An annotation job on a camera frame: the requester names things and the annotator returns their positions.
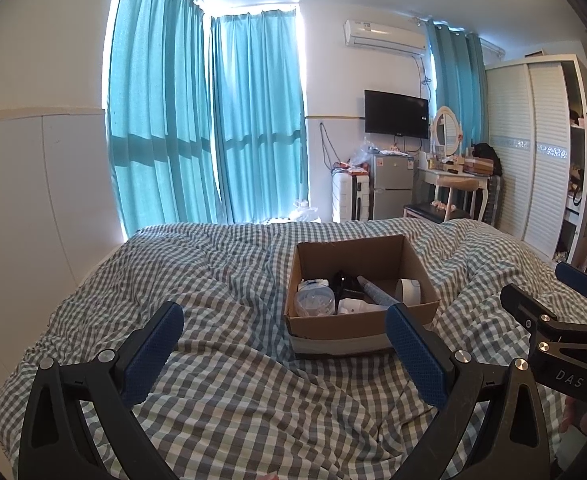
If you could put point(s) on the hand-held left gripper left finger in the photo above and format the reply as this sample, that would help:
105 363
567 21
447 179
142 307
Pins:
153 345

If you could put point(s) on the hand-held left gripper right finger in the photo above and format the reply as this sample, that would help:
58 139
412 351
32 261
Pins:
416 355

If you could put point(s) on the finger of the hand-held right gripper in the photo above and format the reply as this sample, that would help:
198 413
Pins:
576 277
523 305

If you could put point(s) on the cardboard box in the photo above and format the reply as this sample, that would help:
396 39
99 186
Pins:
353 335

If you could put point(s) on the glue stick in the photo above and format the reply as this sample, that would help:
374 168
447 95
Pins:
376 292

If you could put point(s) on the blue white tissue pack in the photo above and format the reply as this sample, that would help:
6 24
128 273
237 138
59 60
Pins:
313 286

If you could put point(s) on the white tape roll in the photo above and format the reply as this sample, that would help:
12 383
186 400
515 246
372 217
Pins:
409 291

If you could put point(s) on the grey checked blanket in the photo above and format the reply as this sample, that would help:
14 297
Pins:
213 285

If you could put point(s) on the dark suitcase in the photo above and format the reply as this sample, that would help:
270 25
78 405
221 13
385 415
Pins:
496 202

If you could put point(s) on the clear plastic container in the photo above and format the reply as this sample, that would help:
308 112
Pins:
313 304

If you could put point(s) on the dark padded bench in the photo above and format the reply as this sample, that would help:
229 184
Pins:
428 210

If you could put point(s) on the white wardrobe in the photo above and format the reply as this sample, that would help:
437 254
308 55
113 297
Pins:
528 150

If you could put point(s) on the white dressing table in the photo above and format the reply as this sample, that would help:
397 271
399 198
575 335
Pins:
448 180

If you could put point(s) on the black bag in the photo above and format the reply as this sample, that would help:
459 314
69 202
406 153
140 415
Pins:
486 157

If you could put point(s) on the silver small fridge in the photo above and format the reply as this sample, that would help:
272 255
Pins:
391 185

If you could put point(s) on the white suitcase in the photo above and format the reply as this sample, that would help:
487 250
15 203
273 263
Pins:
343 197

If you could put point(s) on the white plastic bag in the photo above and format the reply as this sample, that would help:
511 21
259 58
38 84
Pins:
306 210

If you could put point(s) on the white oval mirror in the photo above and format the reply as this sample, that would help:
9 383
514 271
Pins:
446 130

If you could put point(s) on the clear plastic bag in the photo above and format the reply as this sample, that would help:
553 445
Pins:
361 155

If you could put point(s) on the black television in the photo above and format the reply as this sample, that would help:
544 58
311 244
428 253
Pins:
396 112

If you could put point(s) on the teal curtain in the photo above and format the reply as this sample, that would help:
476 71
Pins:
158 85
458 75
258 110

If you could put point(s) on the white air conditioner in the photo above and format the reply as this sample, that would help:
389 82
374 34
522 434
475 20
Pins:
386 35

